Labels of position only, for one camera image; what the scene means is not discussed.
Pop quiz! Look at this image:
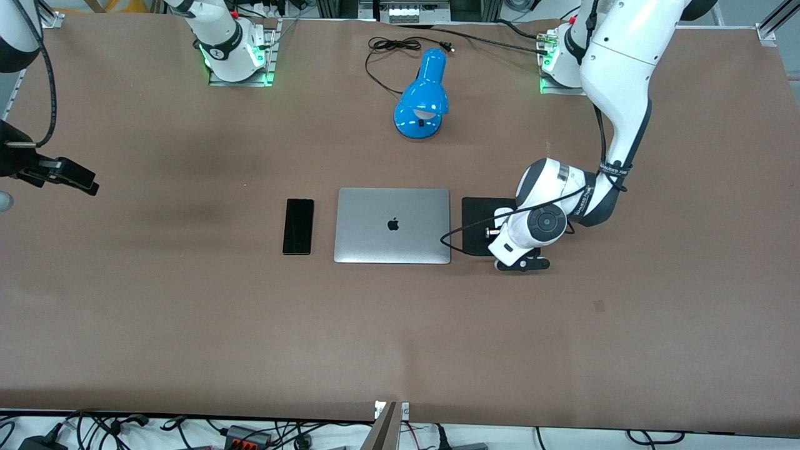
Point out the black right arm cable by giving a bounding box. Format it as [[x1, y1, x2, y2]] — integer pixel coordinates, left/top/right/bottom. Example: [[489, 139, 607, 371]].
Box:
[[7, 0, 59, 149]]

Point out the white metal bracket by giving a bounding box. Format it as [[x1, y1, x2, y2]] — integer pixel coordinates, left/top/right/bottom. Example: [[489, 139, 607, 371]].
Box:
[[374, 401, 411, 421]]

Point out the black orange connector block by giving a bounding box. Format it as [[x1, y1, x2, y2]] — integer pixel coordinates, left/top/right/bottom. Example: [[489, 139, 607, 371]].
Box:
[[222, 424, 274, 449]]

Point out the blue desk lamp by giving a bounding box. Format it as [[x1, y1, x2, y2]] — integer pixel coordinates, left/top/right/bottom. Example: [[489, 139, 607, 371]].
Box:
[[393, 47, 450, 141]]

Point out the black power adapter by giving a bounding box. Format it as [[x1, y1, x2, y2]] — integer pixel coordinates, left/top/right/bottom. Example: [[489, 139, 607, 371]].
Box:
[[17, 435, 69, 450]]

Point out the black cable to arm base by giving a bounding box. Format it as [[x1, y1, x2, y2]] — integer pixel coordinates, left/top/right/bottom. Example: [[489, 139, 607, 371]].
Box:
[[400, 22, 554, 57]]

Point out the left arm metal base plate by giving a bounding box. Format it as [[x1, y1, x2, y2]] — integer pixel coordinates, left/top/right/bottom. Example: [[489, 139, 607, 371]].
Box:
[[539, 30, 588, 96]]

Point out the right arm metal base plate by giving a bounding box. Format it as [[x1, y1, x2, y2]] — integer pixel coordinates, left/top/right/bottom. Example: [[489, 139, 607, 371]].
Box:
[[207, 19, 280, 88]]

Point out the silver closed laptop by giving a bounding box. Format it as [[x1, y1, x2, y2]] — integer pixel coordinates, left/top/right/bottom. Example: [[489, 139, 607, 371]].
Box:
[[333, 187, 452, 265]]

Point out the black lamp power cord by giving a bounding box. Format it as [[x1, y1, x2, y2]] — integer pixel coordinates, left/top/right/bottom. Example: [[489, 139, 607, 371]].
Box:
[[365, 36, 455, 96]]

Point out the aluminium frame profile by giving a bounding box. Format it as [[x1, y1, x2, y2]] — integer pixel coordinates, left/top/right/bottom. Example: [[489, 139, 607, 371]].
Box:
[[755, 0, 800, 46]]

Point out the black tangled floor cable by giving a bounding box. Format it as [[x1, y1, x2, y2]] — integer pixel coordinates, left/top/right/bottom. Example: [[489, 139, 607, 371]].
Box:
[[61, 409, 152, 450]]

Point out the black looped floor cable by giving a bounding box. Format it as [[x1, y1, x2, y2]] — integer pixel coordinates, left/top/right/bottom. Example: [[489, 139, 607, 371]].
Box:
[[626, 429, 686, 446]]

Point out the black mouse pad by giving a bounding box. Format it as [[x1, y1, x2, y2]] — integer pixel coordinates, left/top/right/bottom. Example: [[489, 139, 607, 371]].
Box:
[[461, 197, 521, 256]]

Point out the black smartphone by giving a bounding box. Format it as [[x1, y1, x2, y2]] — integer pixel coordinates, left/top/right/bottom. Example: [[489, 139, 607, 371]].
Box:
[[282, 198, 315, 256]]

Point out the metal socket box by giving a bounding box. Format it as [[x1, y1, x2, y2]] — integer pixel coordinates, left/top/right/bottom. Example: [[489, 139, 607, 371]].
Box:
[[378, 0, 452, 25]]

